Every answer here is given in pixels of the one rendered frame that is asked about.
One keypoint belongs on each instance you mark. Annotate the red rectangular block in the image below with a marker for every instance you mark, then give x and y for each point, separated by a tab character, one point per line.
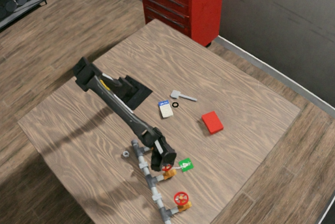
212	122

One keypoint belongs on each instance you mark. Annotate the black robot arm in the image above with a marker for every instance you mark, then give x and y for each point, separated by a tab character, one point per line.
88	77

